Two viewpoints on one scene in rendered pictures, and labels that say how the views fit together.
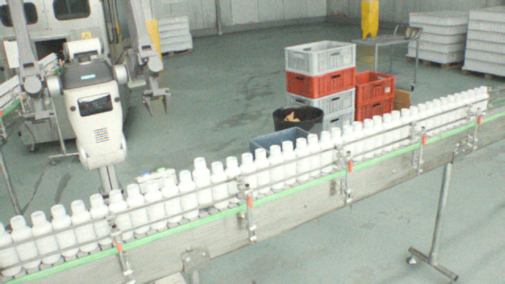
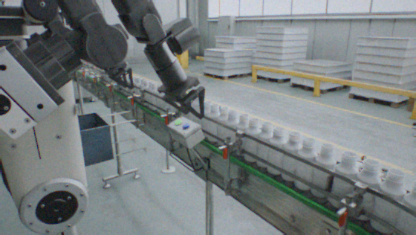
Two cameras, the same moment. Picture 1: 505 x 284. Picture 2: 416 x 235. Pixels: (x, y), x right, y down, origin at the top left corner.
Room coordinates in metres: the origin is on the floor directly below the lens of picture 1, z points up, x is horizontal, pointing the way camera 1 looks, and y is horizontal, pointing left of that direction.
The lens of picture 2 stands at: (1.37, 1.40, 1.49)
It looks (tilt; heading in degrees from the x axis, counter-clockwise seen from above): 18 degrees down; 262
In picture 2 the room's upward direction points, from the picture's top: straight up
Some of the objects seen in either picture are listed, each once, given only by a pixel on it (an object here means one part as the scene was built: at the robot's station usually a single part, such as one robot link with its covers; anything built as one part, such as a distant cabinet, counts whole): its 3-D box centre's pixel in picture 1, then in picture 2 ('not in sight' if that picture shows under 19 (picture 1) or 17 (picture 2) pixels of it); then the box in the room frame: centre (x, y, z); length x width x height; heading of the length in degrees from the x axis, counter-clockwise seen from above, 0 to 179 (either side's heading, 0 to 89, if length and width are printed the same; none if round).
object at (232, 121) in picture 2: (136, 208); (232, 130); (1.13, 0.39, 1.08); 0.06 x 0.06 x 0.17
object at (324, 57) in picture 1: (320, 57); not in sight; (3.94, -0.71, 1.00); 0.61 x 0.41 x 0.22; 126
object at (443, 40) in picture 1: (445, 38); not in sight; (8.09, -4.10, 0.50); 1.23 x 1.05 x 1.00; 117
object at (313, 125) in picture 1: (298, 147); not in sight; (3.32, -0.40, 0.32); 0.45 x 0.45 x 0.64
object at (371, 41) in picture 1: (386, 61); not in sight; (5.99, -2.10, 0.49); 1.05 x 0.55 x 0.99; 118
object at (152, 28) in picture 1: (151, 45); not in sight; (8.84, 2.10, 0.55); 0.40 x 0.40 x 1.10; 28
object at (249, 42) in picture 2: not in sight; (236, 53); (-0.97, -8.02, 0.59); 1.25 x 1.03 x 1.17; 28
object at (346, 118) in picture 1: (320, 121); not in sight; (3.94, -0.71, 0.33); 0.61 x 0.41 x 0.22; 124
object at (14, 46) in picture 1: (16, 53); not in sight; (4.37, 2.60, 1.22); 0.23 x 0.04 x 0.32; 100
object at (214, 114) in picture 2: (170, 198); (214, 123); (1.19, 0.29, 1.08); 0.06 x 0.06 x 0.17
